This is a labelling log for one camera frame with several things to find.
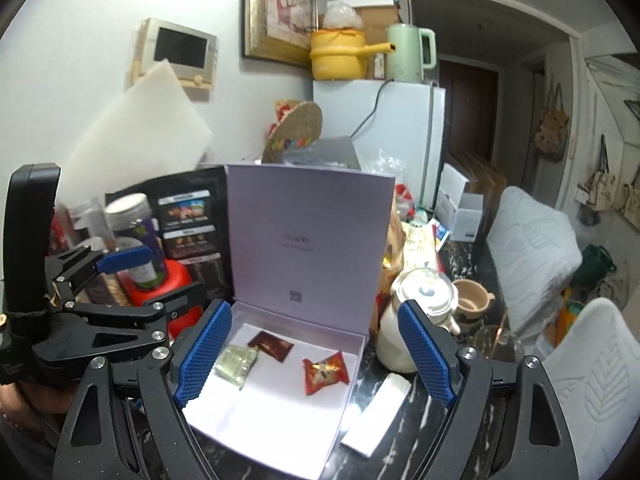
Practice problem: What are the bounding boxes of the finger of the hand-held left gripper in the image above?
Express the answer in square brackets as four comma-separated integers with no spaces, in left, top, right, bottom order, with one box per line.
[45,246,153,302]
[32,281,208,361]

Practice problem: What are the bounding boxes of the framed picture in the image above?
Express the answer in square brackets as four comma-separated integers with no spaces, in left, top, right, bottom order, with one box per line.
[241,0,319,68]

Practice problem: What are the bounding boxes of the red candy packet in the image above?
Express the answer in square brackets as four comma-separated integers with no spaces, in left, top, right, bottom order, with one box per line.
[302,351,349,397]

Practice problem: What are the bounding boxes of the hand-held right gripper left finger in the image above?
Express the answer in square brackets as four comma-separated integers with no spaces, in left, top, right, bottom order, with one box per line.
[52,299,233,480]

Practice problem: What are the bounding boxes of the white tissue packet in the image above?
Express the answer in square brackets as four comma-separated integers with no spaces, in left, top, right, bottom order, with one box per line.
[341,372,411,458]

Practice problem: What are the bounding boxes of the pale yellow printed packet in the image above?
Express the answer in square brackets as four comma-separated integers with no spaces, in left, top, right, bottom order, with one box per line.
[402,220,451,273]

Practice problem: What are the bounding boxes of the white cardboard box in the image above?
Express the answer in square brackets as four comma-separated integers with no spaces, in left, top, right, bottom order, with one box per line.
[434,162,485,243]

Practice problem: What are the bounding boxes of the brown patterned tote bag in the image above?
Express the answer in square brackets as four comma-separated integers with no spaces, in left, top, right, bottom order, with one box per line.
[537,82,571,163]

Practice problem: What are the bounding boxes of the white foam board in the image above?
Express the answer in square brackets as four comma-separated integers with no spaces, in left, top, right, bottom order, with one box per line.
[57,60,215,206]

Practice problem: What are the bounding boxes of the round woven straw mat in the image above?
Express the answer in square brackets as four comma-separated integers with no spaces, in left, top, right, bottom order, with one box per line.
[261,100,324,163]

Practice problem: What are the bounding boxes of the beige ceramic cup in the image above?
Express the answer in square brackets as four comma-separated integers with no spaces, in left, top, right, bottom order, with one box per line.
[452,279,496,322]

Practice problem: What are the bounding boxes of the dark brown door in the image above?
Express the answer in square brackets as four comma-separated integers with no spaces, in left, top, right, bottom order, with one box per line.
[439,57,500,161]

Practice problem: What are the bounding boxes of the clear plastic jar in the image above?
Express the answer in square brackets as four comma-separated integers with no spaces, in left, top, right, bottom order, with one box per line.
[55,197,118,256]

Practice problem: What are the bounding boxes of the wall intercom panel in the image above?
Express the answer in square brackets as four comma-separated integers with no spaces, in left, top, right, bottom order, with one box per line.
[131,17,219,102]

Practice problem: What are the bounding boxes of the black power cable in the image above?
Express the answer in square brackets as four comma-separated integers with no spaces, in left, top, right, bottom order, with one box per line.
[350,78,396,139]

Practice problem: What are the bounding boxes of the cream bottle with clear lid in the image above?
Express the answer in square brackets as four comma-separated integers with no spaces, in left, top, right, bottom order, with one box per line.
[375,267,461,373]

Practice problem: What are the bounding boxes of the crinkled clear plastic bag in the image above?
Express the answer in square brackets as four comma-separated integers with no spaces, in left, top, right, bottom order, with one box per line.
[360,147,426,196]

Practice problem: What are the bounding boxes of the jar with white lid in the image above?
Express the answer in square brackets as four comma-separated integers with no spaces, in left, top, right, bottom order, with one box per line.
[104,192,167,291]

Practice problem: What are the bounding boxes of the orange snack bag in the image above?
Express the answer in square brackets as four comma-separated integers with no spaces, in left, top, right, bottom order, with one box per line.
[372,205,406,331]

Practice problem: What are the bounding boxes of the lavender gift box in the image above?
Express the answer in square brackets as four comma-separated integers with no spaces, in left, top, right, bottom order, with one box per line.
[182,164,396,478]

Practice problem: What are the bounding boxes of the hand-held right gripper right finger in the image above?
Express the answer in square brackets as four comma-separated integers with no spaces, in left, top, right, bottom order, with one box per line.
[397,299,593,480]

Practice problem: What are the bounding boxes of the clear pale green packet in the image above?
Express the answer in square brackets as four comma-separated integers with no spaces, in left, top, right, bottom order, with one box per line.
[214,345,258,390]

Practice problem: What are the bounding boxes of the white refrigerator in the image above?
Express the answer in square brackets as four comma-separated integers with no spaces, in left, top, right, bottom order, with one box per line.
[312,79,447,211]

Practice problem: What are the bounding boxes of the red plastic container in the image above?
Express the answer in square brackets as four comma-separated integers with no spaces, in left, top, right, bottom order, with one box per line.
[117,259,206,341]

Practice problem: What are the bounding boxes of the black snack bag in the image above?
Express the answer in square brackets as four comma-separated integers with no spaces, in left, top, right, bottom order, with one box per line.
[105,165,233,306]

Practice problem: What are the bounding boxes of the beige tote bag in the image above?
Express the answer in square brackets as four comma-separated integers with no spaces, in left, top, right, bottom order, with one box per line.
[575,135,621,226]

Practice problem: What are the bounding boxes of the dark brown candy wrapper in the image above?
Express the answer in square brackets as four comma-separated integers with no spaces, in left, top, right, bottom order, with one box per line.
[247,331,293,361]

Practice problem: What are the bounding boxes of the flat brown cardboard boxes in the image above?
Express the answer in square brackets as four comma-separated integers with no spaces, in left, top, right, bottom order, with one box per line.
[447,147,508,211]

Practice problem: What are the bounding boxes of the yellow pot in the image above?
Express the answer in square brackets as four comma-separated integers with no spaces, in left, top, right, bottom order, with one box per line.
[309,29,398,81]

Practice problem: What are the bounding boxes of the person's left hand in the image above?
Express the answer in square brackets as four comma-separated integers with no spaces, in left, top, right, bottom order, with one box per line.
[0,382,76,461]

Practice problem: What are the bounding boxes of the green bag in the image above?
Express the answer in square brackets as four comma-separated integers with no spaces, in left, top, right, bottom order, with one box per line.
[580,244,617,281]

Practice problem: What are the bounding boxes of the clear glass cup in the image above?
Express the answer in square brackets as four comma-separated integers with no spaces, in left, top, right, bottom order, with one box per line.
[472,325,526,363]

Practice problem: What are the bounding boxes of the pale green electric kettle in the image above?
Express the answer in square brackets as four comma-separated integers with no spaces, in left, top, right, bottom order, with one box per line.
[385,22,437,84]

